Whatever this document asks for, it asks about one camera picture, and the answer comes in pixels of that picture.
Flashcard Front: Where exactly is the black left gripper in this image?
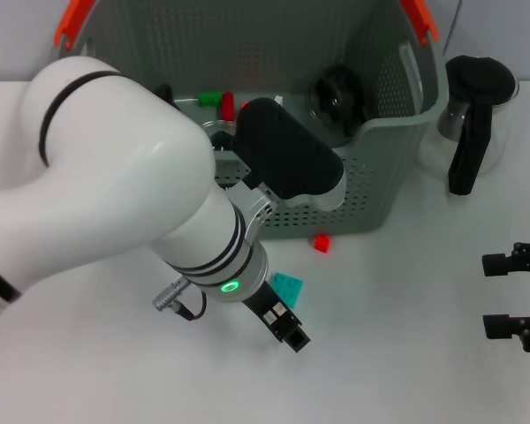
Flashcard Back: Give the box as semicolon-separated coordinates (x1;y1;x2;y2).
241;282;313;353

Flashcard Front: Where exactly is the teal square toy brick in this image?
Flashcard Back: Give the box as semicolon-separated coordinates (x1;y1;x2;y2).
271;272;305;309

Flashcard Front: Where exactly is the glass teacup with black sleeve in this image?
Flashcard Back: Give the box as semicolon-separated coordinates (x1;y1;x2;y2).
307;64;367;136
201;117;239;151

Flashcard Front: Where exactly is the dark red curved toy brick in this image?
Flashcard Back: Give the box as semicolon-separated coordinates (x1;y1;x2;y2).
221;90;237;122

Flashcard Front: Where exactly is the small green toy brick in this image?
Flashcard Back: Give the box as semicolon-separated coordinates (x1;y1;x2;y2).
198;90;224;108

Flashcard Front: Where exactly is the grey perforated plastic storage bin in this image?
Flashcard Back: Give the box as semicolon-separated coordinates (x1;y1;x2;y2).
50;0;447;242

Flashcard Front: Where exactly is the left arm cable with connector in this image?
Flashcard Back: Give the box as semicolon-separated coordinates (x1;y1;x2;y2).
152;276;208;322

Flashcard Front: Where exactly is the glass teapot with black handle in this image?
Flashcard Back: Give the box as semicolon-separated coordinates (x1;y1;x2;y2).
417;53;521;196

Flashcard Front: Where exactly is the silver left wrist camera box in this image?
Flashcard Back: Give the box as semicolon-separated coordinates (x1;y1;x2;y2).
223;96;348;226

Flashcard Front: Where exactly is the thin grey background cable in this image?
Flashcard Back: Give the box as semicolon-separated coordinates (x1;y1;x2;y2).
443;0;464;57

